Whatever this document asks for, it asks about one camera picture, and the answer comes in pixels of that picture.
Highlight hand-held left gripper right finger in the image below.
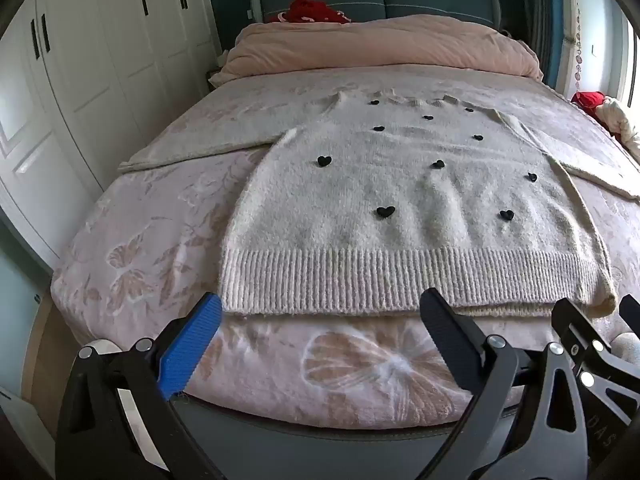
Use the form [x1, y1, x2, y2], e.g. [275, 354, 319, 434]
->
[419, 287, 591, 480]

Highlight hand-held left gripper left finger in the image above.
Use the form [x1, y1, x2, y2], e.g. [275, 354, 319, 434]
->
[55, 292, 226, 480]

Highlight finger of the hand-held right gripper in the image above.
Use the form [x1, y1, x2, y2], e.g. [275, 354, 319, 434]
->
[551, 298, 640, 428]
[620, 294, 640, 335]

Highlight white knit sweater black hearts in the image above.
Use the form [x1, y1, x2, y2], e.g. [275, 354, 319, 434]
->
[119, 87, 640, 318]

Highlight bed with floral sheet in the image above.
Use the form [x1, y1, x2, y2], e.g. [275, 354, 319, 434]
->
[50, 66, 640, 431]

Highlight grey bed base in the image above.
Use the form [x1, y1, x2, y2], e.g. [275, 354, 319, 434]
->
[170, 392, 506, 480]

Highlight white box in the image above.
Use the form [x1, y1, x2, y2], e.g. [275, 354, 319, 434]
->
[0, 385, 53, 453]

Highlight red cloth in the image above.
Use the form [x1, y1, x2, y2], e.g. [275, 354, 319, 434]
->
[571, 91, 607, 117]

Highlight white wardrobe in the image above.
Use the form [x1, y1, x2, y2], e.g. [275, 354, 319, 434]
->
[0, 0, 223, 271]

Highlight pink duvet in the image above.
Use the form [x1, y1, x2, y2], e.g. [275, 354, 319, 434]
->
[209, 15, 545, 86]

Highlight dark pleated curtain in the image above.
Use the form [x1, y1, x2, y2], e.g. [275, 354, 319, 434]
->
[517, 0, 558, 88]

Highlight red pillow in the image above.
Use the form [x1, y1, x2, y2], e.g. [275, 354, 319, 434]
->
[270, 0, 351, 26]

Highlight hanging bead string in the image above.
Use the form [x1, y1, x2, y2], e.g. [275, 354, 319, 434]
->
[570, 0, 585, 98]

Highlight row of black wardrobe handles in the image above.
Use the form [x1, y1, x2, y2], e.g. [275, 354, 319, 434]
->
[30, 0, 189, 58]

